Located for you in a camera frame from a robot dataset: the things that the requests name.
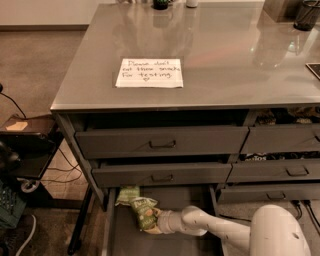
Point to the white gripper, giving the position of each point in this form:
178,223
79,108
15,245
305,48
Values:
164,222

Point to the green jalapeno chip bag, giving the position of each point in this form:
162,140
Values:
142,207

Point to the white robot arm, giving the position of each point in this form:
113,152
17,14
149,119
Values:
273,231

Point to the bottom left open drawer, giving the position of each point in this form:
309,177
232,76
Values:
122,236

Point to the middle left grey drawer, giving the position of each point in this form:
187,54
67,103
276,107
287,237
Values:
161,174

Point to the grey drawer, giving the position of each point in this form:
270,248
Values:
276,170
283,138
160,141
161,174
279,192

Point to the top left grey drawer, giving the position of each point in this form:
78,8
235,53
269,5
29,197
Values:
160,141

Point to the bottom right grey drawer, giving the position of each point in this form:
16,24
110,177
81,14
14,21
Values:
279,192

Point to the grey cabinet with counter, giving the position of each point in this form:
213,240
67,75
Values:
236,61

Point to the middle right grey drawer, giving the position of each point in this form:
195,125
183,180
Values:
276,170

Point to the top right grey drawer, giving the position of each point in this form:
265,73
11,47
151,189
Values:
283,138

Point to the dark tablet on counter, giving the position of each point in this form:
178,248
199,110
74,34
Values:
315,69

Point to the black side cart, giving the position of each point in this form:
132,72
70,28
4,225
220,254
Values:
27,148

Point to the white handwritten paper note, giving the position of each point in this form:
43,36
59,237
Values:
150,73

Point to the snack bags in right drawers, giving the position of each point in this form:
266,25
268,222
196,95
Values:
282,116

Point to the small dark plant pot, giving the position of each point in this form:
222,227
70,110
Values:
161,4

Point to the white cup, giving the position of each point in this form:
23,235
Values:
191,3

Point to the black mesh pen holder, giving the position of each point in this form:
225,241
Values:
307,15

